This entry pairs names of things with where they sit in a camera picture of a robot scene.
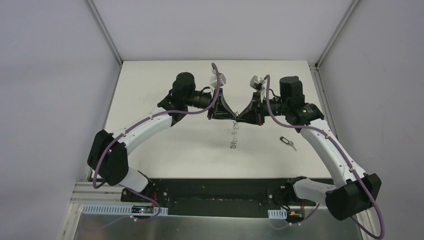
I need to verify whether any round metal keyring disc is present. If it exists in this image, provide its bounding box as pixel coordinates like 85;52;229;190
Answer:
229;120;240;149

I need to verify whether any key with black tag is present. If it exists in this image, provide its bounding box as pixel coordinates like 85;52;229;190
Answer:
280;136;297;151

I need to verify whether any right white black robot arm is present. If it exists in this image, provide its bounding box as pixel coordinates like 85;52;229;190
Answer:
236;75;382;221

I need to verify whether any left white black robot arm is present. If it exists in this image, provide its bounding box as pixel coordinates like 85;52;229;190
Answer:
87;72;227;203

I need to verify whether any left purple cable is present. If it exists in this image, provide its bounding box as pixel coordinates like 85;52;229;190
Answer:
92;62;222;222

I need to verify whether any purple cable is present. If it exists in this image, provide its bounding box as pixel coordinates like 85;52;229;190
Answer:
263;74;386;240
92;62;222;222

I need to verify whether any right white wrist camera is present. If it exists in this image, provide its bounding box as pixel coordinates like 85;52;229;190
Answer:
249;75;266;91

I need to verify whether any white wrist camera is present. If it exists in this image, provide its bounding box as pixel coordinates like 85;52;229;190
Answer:
249;75;266;91
209;73;227;89

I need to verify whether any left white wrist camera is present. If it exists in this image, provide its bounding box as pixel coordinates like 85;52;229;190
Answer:
209;73;227;89

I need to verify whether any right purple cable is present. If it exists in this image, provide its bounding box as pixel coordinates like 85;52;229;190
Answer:
263;74;386;240

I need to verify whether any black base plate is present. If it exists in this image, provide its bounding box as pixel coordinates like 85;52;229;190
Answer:
142;178;316;218

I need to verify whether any right white cable duct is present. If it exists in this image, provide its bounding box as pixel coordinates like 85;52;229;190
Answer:
267;208;287;220

